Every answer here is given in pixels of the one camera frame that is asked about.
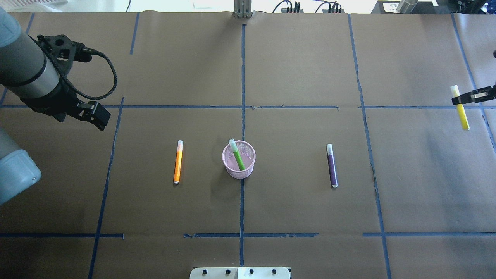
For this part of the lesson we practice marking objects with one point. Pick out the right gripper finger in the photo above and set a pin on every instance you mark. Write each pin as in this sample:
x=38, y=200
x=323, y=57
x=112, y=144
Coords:
x=475, y=96

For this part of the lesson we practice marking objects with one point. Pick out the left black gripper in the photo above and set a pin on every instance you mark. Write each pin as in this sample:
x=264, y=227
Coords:
x=58, y=101

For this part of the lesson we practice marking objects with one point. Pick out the yellow highlighter pen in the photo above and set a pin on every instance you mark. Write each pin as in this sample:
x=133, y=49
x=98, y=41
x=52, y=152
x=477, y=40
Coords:
x=460, y=108

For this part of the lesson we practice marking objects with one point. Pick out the orange highlighter pen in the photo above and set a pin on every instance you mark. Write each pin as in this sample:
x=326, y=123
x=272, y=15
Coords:
x=178, y=162

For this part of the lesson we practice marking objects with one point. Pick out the green highlighter pen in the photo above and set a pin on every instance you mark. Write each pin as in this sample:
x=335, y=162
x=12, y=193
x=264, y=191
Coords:
x=236, y=154

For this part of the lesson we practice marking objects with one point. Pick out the purple highlighter pen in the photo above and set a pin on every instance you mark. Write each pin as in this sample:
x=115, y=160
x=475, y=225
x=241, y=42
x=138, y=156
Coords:
x=331, y=166

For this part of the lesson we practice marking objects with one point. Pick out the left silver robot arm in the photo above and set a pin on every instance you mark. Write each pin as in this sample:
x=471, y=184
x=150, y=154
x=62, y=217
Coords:
x=36, y=71

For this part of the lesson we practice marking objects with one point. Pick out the pink mesh pen holder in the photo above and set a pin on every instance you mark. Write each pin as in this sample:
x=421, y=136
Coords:
x=248, y=155

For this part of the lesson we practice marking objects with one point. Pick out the black office chair part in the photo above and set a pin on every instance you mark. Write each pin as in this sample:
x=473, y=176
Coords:
x=468, y=6

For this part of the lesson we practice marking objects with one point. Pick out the small steel cup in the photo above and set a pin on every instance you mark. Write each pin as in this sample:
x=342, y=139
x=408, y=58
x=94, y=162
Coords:
x=406, y=6

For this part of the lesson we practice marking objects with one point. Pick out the white plastic basket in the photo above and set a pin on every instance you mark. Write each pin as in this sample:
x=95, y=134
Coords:
x=32, y=5

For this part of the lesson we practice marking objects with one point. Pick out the black box under cup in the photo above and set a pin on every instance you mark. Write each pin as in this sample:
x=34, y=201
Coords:
x=389, y=7

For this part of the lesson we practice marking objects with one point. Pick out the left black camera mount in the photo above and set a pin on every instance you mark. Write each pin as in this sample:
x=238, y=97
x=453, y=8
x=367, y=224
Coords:
x=63, y=52

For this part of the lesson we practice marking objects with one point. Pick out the aluminium frame post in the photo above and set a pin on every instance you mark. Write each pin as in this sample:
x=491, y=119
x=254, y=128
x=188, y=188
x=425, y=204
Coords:
x=242, y=9

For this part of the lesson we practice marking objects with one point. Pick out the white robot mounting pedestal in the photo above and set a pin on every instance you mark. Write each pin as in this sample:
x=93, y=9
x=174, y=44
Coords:
x=277, y=272

